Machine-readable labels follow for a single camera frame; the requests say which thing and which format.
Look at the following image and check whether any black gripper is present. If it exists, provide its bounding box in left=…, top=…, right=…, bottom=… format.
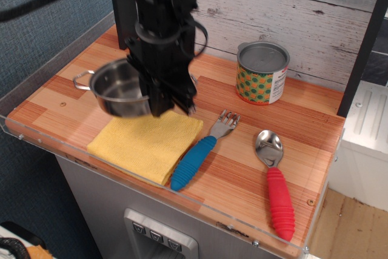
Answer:
left=125, top=27, right=195, bottom=117

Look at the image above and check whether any silver pot with handles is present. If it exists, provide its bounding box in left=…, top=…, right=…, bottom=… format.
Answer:
left=72, top=58, right=198, bottom=119

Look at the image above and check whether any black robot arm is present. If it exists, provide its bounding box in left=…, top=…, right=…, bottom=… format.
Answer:
left=125, top=0, right=208, bottom=116

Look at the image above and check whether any yellow folded cloth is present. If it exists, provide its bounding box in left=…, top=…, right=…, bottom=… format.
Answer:
left=87, top=111, right=203, bottom=186

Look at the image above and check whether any clear acrylic edge guard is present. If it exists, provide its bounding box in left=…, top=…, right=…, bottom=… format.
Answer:
left=1, top=15, right=344, bottom=258

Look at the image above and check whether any patterned tin can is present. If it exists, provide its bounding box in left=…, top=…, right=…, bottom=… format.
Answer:
left=236, top=41, right=290, bottom=106

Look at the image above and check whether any grey toy kitchen cabinet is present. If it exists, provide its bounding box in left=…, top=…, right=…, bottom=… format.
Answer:
left=56, top=156, right=282, bottom=258

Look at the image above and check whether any orange object bottom left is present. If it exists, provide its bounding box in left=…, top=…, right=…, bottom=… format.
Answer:
left=27, top=245, right=55, bottom=259

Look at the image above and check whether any fork with blue handle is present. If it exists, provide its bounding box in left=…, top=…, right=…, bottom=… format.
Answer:
left=170, top=110, right=241, bottom=191

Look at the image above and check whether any spoon with red handle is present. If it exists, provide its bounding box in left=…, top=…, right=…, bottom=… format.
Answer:
left=255, top=130, right=295, bottom=241

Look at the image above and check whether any black vertical post right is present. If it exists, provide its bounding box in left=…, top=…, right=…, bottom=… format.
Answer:
left=337, top=0, right=387, bottom=118

